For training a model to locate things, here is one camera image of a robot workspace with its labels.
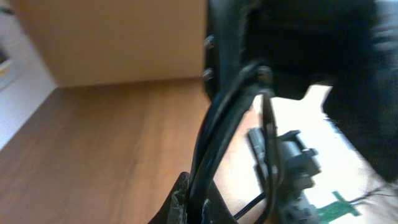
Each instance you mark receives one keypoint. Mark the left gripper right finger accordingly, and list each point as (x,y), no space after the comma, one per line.
(214,209)

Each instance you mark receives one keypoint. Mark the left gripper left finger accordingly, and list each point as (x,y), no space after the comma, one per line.
(174,209)

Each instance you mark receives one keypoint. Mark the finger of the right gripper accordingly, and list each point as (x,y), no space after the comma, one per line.
(223,43)

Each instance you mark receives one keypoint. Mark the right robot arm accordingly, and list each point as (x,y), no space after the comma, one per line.
(290,45)

